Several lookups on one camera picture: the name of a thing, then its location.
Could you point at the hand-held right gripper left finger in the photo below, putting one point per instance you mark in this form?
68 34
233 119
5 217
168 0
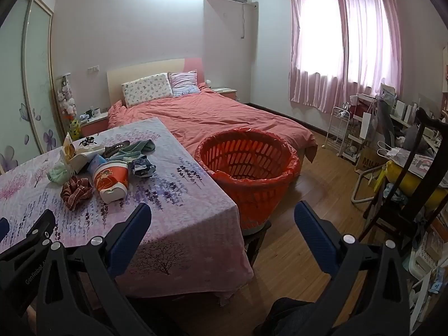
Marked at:
131 232

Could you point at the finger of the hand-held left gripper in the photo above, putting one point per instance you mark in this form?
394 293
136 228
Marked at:
2 229
35 232

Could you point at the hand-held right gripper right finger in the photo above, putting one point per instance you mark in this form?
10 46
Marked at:
311 236

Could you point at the red paper cup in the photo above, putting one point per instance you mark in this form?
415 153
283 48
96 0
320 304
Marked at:
110 182

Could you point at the red plaid scrunchie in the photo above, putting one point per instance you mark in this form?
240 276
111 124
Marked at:
75 192

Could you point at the light green cloth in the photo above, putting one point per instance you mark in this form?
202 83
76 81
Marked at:
57 175

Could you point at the orange plastic basket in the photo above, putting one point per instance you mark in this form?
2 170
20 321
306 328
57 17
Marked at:
259 196

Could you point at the dark patterned sock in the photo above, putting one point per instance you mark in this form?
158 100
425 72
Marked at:
141 166

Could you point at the light blue cream tube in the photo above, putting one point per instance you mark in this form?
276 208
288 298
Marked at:
96 163

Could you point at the dark brown packet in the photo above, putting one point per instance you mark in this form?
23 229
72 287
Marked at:
115 148

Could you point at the teal sock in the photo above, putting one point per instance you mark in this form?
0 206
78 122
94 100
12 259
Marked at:
140 147

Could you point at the black white patterned cloth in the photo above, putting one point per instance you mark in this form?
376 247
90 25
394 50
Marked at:
87 141

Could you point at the dark stool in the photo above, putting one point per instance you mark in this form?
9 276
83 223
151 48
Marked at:
257 241

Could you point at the floral cloth covered table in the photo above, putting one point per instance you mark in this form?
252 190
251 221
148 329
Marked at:
182 196

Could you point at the person's dark trouser leg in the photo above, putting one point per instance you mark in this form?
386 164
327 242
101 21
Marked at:
290 316

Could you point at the dark wooden chair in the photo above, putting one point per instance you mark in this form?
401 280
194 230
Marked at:
395 203

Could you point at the brown kraft bag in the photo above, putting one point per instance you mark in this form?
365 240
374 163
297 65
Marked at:
367 161

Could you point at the white shelf cart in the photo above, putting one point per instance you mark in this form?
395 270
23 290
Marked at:
353 147

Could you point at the yellow green plush toy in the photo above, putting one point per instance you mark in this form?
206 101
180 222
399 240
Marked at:
74 129

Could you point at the pink white nightstand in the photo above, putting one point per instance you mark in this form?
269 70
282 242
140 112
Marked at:
227 94
94 126

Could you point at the yellow plastic tub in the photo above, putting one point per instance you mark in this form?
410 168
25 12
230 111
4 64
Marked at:
416 182

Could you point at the white paper bag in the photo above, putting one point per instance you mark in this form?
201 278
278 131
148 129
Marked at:
366 126

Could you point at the grey chair back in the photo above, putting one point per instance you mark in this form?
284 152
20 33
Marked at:
386 122

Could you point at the plush toy column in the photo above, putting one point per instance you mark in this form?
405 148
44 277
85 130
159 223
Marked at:
68 98

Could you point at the bed with salmon duvet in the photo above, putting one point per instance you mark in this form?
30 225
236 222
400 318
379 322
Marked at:
210 115

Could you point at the grey cushion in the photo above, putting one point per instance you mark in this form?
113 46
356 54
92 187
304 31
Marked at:
413 136

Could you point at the white floral pillow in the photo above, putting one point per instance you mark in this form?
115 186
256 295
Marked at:
147 89

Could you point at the flower print sliding wardrobe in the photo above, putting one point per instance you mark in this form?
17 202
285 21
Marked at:
35 77

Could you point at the cluttered desk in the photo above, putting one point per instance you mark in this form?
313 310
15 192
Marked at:
406 112

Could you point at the pink striped pillow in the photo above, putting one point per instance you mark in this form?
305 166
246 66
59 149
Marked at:
183 82

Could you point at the cream pink bed headboard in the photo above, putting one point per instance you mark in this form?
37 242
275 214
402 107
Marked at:
140 71

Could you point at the pink curtain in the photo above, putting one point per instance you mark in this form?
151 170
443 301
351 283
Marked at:
367 42

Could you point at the white pipe conduit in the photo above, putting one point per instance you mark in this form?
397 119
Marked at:
252 17

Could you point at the white tube frame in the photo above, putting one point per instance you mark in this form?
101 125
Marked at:
357 196

